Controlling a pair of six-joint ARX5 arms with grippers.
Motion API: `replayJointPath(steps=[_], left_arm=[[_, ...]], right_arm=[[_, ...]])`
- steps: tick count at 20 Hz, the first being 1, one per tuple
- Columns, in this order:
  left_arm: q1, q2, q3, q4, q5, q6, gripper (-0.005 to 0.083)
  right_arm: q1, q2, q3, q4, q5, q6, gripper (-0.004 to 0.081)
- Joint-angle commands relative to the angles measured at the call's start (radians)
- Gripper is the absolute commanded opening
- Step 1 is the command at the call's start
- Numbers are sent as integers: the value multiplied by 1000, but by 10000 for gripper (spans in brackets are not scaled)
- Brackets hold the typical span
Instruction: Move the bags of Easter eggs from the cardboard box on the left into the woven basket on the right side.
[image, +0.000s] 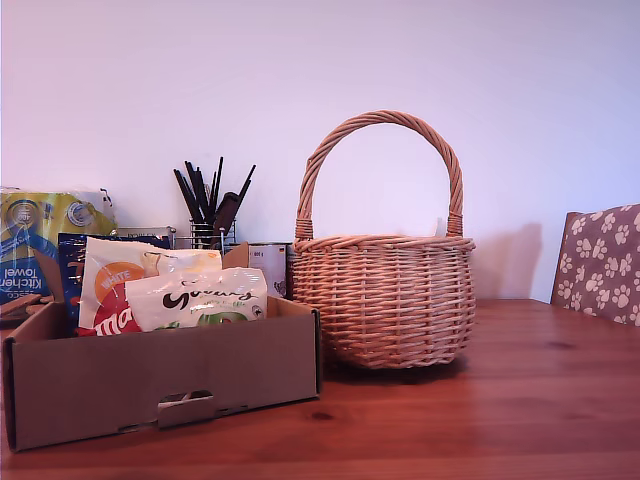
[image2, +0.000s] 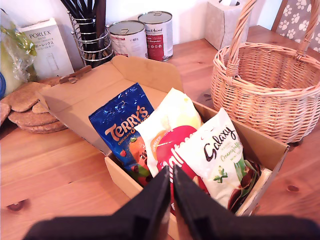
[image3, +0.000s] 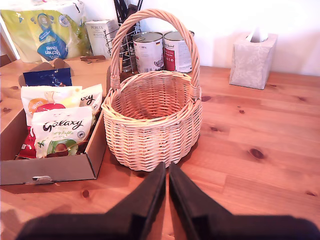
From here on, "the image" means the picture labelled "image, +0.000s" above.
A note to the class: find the white Galaxy egg bag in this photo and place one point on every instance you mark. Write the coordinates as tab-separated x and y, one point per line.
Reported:
200	295

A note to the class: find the white red Maltesers bag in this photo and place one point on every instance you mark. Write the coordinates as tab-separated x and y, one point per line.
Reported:
107	280

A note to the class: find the blue Terry's mini eggs bag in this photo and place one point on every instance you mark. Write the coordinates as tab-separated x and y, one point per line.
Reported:
70	270

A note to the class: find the white Porlex box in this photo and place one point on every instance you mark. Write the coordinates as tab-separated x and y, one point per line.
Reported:
145	232

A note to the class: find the brown cardboard box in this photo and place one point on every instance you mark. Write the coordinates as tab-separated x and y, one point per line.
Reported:
150	370

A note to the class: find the tin can white label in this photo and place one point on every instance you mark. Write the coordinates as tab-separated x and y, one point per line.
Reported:
265	270

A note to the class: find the black chopstick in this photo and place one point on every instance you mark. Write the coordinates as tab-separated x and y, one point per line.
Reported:
196	190
218	181
186	195
245	183

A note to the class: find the chair with paw print cover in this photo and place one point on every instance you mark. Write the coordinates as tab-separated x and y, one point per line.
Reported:
600	260

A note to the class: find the yellow blue kitchen towel pack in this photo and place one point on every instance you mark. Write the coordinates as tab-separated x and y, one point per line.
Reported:
30	240

